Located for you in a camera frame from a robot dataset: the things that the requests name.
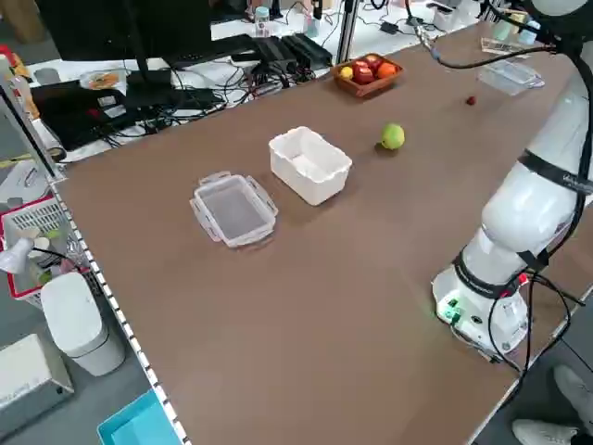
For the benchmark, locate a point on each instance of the black power adapters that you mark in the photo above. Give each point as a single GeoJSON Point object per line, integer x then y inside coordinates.
{"type": "Point", "coordinates": [296, 51]}

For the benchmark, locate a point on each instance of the red and white basket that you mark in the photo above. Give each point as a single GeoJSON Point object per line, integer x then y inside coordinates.
{"type": "Point", "coordinates": [37, 232]}

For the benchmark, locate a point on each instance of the brown wicker fruit basket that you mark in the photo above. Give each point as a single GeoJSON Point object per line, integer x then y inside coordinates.
{"type": "Point", "coordinates": [366, 85]}

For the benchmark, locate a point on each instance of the pale blue cup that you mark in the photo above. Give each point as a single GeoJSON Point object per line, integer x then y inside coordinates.
{"type": "Point", "coordinates": [529, 33]}

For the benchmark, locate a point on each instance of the grey cup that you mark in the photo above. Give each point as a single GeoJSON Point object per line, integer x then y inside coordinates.
{"type": "Point", "coordinates": [46, 76]}

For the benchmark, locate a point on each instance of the black computer monitor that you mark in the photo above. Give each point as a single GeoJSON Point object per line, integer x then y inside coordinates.
{"type": "Point", "coordinates": [125, 28]}

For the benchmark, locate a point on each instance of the white lidded waste bin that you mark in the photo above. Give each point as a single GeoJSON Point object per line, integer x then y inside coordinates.
{"type": "Point", "coordinates": [81, 324]}

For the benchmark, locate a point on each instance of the clear box with latch flaps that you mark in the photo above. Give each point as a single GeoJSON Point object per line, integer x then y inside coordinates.
{"type": "Point", "coordinates": [234, 211]}

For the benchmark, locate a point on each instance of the yellow lemon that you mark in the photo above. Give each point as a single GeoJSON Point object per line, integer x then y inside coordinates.
{"type": "Point", "coordinates": [346, 72]}

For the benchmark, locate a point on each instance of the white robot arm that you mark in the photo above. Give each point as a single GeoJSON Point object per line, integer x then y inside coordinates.
{"type": "Point", "coordinates": [533, 204]}

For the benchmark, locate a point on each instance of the black laptop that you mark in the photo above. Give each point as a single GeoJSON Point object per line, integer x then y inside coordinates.
{"type": "Point", "coordinates": [79, 116]}

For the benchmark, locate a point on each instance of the small red strawberry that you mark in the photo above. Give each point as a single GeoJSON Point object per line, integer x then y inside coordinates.
{"type": "Point", "coordinates": [471, 100]}

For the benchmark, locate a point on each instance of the aluminium frame post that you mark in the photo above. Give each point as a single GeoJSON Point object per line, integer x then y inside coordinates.
{"type": "Point", "coordinates": [347, 28]}

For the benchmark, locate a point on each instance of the clear drink bottle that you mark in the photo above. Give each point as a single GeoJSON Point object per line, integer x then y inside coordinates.
{"type": "Point", "coordinates": [262, 23]}

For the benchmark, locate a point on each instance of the white cardboard box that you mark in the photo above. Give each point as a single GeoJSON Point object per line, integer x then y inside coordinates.
{"type": "Point", "coordinates": [28, 385]}

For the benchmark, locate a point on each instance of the person's foot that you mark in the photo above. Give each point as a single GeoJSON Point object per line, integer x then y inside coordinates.
{"type": "Point", "coordinates": [544, 433]}
{"type": "Point", "coordinates": [574, 389]}

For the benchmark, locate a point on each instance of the small black power brick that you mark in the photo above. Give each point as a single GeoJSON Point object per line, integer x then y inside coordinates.
{"type": "Point", "coordinates": [390, 27]}

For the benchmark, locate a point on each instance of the red apple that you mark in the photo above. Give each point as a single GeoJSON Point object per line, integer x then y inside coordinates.
{"type": "Point", "coordinates": [362, 74]}
{"type": "Point", "coordinates": [373, 60]}

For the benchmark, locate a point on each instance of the green apple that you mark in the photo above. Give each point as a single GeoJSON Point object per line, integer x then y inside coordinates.
{"type": "Point", "coordinates": [393, 136]}

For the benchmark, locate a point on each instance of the wooden stick rack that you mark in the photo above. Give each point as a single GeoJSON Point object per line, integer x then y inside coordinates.
{"type": "Point", "coordinates": [502, 47]}

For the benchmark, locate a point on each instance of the orange fruit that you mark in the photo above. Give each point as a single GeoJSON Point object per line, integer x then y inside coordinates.
{"type": "Point", "coordinates": [388, 69]}

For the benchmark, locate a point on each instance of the plate of snacks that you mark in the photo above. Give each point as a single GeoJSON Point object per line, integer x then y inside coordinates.
{"type": "Point", "coordinates": [103, 80]}

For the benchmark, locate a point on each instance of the white plastic box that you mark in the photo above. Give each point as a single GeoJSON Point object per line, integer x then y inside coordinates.
{"type": "Point", "coordinates": [309, 160]}

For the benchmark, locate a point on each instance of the turquoise plastic tray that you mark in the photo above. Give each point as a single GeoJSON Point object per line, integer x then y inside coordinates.
{"type": "Point", "coordinates": [139, 422]}

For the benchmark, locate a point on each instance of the pale green cup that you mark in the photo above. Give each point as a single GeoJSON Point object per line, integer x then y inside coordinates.
{"type": "Point", "coordinates": [501, 30]}

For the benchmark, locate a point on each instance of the clear plastic box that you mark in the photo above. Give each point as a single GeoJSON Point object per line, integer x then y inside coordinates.
{"type": "Point", "coordinates": [505, 76]}

